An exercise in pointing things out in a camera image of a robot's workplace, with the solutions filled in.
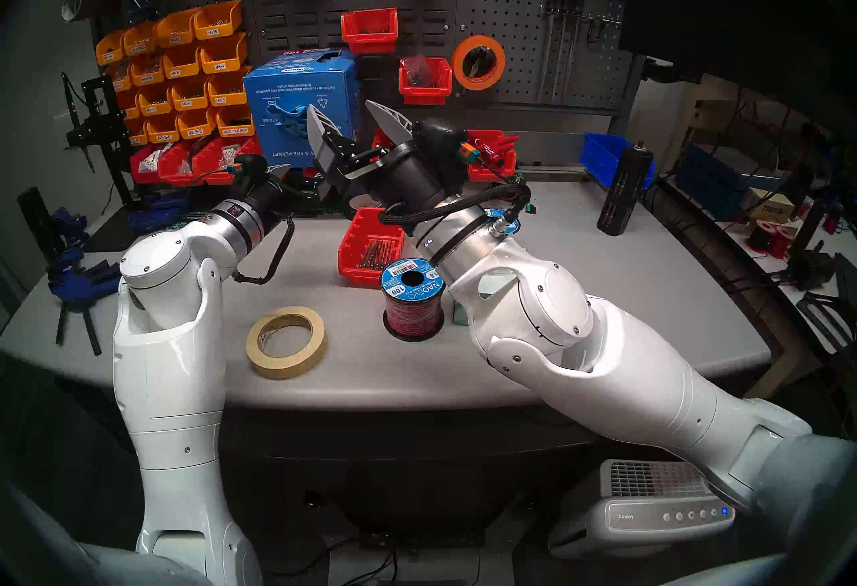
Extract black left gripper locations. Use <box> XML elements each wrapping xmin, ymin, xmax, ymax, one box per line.
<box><xmin>251</xmin><ymin>164</ymin><xmax>299</xmax><ymax>210</ymax></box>

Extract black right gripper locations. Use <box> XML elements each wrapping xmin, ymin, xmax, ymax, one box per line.
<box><xmin>306</xmin><ymin>99</ymin><xmax>463</xmax><ymax>237</ymax></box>

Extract blue cardboard wipes box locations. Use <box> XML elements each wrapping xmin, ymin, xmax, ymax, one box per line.
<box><xmin>242</xmin><ymin>48</ymin><xmax>362</xmax><ymax>169</ymax></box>

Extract yellow bin labelled M4 HEX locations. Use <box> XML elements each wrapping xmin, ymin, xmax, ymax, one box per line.
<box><xmin>216</xmin><ymin>104</ymin><xmax>255</xmax><ymax>138</ymax></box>

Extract red stackable parts bin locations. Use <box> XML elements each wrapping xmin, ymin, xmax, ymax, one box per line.
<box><xmin>193</xmin><ymin>136</ymin><xmax>263</xmax><ymax>186</ymax></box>
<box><xmin>159</xmin><ymin>141</ymin><xmax>205</xmax><ymax>186</ymax></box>
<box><xmin>129</xmin><ymin>146</ymin><xmax>165</xmax><ymax>185</ymax></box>

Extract clear bag of screws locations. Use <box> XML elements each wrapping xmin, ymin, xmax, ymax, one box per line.
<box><xmin>404</xmin><ymin>54</ymin><xmax>436</xmax><ymax>86</ymax></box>

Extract yellow bin labelled M2.5-5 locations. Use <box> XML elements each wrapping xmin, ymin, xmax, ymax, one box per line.
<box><xmin>177</xmin><ymin>108</ymin><xmax>218</xmax><ymax>140</ymax></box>

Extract yellow bin labelled M3-6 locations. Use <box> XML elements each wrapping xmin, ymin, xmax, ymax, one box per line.
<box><xmin>208</xmin><ymin>69</ymin><xmax>252</xmax><ymax>106</ymax></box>

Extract red bin with nails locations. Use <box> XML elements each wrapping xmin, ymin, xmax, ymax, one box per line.
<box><xmin>337</xmin><ymin>206</ymin><xmax>406</xmax><ymax>289</ymax></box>

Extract yellow bin labelled M3-8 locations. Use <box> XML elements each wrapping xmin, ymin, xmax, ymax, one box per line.
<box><xmin>171</xmin><ymin>77</ymin><xmax>212</xmax><ymax>111</ymax></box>

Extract yellow bin labelled M2.5-6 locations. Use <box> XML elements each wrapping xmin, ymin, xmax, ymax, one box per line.
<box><xmin>145</xmin><ymin>114</ymin><xmax>181</xmax><ymax>145</ymax></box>

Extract pile of metal nails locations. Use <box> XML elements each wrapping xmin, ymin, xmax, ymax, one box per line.
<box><xmin>358</xmin><ymin>238</ymin><xmax>396</xmax><ymax>271</ymax></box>

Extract blue hand clamp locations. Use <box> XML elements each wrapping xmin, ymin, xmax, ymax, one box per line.
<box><xmin>127</xmin><ymin>190</ymin><xmax>195</xmax><ymax>234</ymax></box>

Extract yellow bin labelled M3-4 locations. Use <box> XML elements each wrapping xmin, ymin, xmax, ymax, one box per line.
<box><xmin>200</xmin><ymin>33</ymin><xmax>247</xmax><ymax>74</ymax></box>

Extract yellow bin labelled M3-12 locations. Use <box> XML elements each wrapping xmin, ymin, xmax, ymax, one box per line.
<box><xmin>137</xmin><ymin>84</ymin><xmax>175</xmax><ymax>117</ymax></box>

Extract red bin with connectors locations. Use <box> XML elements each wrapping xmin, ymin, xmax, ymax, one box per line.
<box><xmin>462</xmin><ymin>129</ymin><xmax>518</xmax><ymax>184</ymax></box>

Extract yellow bin labelled M4-6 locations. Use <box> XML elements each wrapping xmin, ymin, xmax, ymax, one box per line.
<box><xmin>163</xmin><ymin>44</ymin><xmax>205</xmax><ymax>78</ymax></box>

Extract orange tape roll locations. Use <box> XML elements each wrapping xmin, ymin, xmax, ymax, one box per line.
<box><xmin>452</xmin><ymin>34</ymin><xmax>508</xmax><ymax>91</ymax></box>

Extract yellow bin labelled M3X6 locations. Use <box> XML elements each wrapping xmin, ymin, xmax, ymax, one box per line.
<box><xmin>194</xmin><ymin>0</ymin><xmax>242</xmax><ymax>40</ymax></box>

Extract flat black pad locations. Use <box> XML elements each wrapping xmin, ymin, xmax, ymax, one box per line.
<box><xmin>84</xmin><ymin>206</ymin><xmax>145</xmax><ymax>254</ymax></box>

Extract dark grey pegboard panel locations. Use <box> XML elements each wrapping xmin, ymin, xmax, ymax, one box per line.
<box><xmin>87</xmin><ymin>0</ymin><xmax>647</xmax><ymax>117</ymax></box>

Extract beige masking tape roll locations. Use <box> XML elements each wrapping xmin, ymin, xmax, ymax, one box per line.
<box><xmin>245</xmin><ymin>306</ymin><xmax>329</xmax><ymax>380</ymax></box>

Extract yellow bin labelled M3X8 BAD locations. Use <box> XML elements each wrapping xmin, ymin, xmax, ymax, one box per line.
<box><xmin>123</xmin><ymin>22</ymin><xmax>160</xmax><ymax>56</ymax></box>

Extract blue black bar clamp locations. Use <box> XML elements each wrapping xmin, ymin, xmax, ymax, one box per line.
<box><xmin>67</xmin><ymin>260</ymin><xmax>123</xmax><ymax>358</ymax></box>
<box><xmin>46</xmin><ymin>260</ymin><xmax>101</xmax><ymax>348</ymax></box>

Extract small blue vise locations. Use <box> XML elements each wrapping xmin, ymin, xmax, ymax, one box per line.
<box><xmin>50</xmin><ymin>206</ymin><xmax>91</xmax><ymax>250</ymax></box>

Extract blue plastic bin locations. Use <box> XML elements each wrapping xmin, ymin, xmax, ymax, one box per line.
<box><xmin>580</xmin><ymin>133</ymin><xmax>655</xmax><ymax>192</ymax></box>

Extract black cylindrical speaker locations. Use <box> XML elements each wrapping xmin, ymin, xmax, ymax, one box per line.
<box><xmin>17</xmin><ymin>186</ymin><xmax>68</xmax><ymax>264</ymax></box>

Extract black ribbed bottle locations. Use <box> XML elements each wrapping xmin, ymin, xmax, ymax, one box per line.
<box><xmin>597</xmin><ymin>140</ymin><xmax>655</xmax><ymax>237</ymax></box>

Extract black power strip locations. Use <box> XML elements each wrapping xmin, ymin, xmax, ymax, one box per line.
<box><xmin>358</xmin><ymin>528</ymin><xmax>486</xmax><ymax>552</ymax></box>

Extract black computer monitor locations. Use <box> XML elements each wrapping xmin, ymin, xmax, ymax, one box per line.
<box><xmin>617</xmin><ymin>0</ymin><xmax>857</xmax><ymax>137</ymax></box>

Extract brown cardboard box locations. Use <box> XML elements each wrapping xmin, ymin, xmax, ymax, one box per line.
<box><xmin>743</xmin><ymin>186</ymin><xmax>797</xmax><ymax>224</ymax></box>

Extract grey robot torso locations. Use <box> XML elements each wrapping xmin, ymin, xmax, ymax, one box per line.
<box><xmin>0</xmin><ymin>431</ymin><xmax>857</xmax><ymax>586</ymax></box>

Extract black desk device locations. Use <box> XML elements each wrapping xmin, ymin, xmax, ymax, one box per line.
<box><xmin>787</xmin><ymin>240</ymin><xmax>838</xmax><ymax>291</ymax></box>

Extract white Coway air purifier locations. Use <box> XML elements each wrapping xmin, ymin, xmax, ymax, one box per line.
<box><xmin>548</xmin><ymin>459</ymin><xmax>736</xmax><ymax>559</ymax></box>

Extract orange-red wall bin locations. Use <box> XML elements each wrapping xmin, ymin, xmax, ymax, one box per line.
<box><xmin>399</xmin><ymin>56</ymin><xmax>454</xmax><ymax>106</ymax></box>
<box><xmin>340</xmin><ymin>7</ymin><xmax>400</xmax><ymax>56</ymax></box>

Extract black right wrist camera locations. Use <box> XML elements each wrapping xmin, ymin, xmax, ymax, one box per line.
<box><xmin>412</xmin><ymin>119</ymin><xmax>484</xmax><ymax>177</ymax></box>

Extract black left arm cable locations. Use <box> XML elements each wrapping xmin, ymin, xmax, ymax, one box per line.
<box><xmin>231</xmin><ymin>213</ymin><xmax>297</xmax><ymax>285</ymax></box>

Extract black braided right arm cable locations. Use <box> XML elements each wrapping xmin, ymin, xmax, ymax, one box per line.
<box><xmin>378</xmin><ymin>181</ymin><xmax>533</xmax><ymax>237</ymax></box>

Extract large red wire spool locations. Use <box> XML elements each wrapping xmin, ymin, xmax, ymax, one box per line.
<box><xmin>380</xmin><ymin>258</ymin><xmax>447</xmax><ymax>343</ymax></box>

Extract small red wire spool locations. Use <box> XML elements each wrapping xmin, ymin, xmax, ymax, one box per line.
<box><xmin>483</xmin><ymin>208</ymin><xmax>522</xmax><ymax>237</ymax></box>

